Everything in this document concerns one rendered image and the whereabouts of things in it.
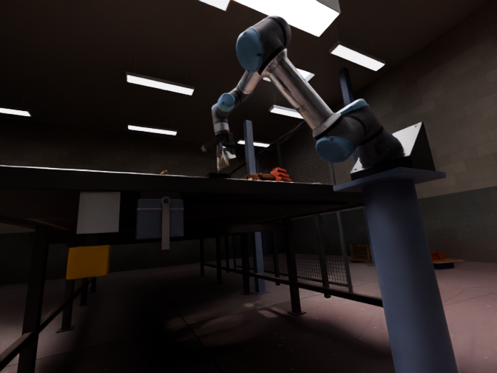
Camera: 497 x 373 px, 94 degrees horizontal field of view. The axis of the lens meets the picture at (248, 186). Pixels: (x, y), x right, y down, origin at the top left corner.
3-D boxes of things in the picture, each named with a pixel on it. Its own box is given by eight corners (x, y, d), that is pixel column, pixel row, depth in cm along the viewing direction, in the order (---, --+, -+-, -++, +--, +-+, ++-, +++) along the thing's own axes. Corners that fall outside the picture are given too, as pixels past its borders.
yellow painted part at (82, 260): (107, 275, 62) (112, 189, 67) (65, 280, 58) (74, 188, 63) (109, 272, 69) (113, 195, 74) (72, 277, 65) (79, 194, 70)
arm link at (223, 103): (232, 85, 110) (225, 98, 120) (216, 97, 105) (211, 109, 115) (243, 98, 111) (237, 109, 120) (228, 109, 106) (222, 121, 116)
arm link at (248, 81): (288, -3, 78) (238, 83, 123) (268, 7, 74) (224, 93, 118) (310, 24, 80) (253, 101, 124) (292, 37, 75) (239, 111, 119)
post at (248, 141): (269, 292, 293) (254, 120, 345) (257, 294, 285) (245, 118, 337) (262, 290, 308) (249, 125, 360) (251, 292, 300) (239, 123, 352)
